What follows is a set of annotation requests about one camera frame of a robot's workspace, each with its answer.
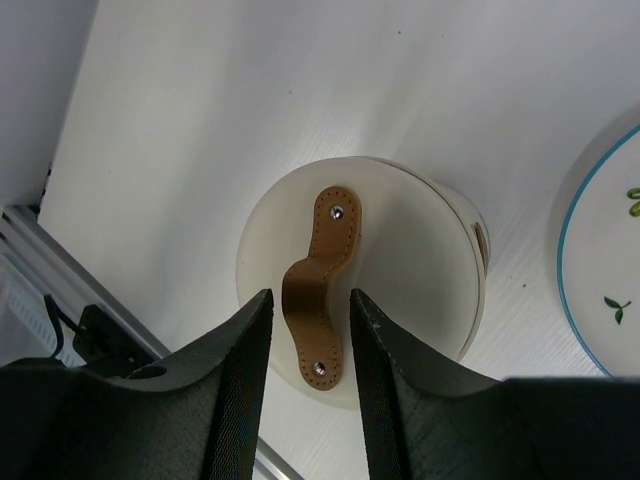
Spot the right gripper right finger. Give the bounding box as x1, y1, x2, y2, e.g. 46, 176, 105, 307
350, 289, 639, 479

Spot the white cylindrical lunch container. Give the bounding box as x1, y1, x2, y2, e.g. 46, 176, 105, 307
432, 182, 491, 361

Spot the white lid with wooden handle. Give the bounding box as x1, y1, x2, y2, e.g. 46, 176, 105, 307
236, 157, 478, 410

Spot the aluminium mounting rail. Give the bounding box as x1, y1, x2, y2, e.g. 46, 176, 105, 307
1, 206, 296, 479

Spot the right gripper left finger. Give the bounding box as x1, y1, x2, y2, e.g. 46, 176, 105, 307
1, 289, 273, 479

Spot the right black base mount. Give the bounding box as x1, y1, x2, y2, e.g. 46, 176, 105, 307
42, 294, 169, 381

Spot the white plate with blue rim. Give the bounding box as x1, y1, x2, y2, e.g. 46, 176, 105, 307
549, 106, 639, 377

